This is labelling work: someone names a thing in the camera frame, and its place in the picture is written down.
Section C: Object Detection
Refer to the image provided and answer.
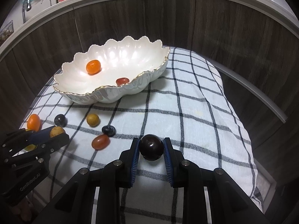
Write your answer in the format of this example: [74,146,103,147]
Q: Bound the tan longan fruit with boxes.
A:
[86,113,100,127]

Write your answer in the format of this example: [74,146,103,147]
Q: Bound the white scalloped ceramic bowl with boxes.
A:
[53,36,170,105]

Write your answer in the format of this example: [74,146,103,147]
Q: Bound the checkered white black cloth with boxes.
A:
[28,48,263,211]

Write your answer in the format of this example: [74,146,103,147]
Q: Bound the kitchen faucet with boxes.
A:
[22,0,32,24]

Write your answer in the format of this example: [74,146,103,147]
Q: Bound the dark purple plum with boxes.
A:
[139,134,164,161]

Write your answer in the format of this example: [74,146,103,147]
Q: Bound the dark grape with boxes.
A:
[54,114,67,127]

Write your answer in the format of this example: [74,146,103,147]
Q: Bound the large orange mandarin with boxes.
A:
[27,114,41,131]

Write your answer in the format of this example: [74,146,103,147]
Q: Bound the dark blueberry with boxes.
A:
[102,125,116,137]

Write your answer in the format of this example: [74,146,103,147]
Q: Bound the tan longan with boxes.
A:
[50,126,65,138]

